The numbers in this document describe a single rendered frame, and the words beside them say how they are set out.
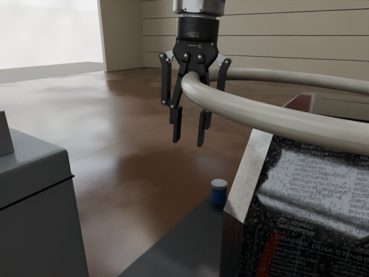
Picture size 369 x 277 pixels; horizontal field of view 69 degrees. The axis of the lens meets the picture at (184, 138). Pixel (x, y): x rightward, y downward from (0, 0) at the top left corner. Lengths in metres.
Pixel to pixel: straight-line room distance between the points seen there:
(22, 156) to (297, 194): 0.58
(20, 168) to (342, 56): 6.80
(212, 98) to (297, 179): 0.42
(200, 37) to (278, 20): 6.81
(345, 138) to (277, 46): 7.00
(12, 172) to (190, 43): 0.36
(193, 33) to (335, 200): 0.47
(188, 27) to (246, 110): 0.22
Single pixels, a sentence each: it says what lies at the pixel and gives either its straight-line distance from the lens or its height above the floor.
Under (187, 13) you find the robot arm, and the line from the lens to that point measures 0.49.
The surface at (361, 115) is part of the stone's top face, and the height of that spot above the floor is 0.80.
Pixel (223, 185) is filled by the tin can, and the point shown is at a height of 0.14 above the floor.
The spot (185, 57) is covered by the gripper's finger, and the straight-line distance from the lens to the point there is 0.50.
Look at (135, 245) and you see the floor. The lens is 1.48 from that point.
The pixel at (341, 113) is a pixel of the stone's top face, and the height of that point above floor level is 0.80.
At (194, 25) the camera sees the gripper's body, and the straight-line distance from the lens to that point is 0.47.
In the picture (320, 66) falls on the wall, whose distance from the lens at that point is 7.06.
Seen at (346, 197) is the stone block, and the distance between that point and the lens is 0.70.
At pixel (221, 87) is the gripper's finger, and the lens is 0.50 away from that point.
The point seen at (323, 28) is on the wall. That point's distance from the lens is 7.04.
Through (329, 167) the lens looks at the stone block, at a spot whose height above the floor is 0.70.
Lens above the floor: 0.99
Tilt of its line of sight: 21 degrees down
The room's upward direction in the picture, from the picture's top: straight up
